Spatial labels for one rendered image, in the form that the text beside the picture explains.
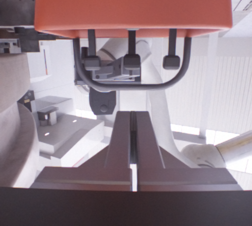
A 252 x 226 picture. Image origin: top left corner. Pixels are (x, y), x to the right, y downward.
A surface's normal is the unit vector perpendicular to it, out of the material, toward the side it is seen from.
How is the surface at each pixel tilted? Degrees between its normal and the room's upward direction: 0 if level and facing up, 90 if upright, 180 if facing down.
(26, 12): 90
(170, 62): 90
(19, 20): 90
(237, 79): 90
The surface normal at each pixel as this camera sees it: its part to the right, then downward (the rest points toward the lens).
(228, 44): -0.40, 0.25
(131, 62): -0.03, 0.06
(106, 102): 0.35, 0.05
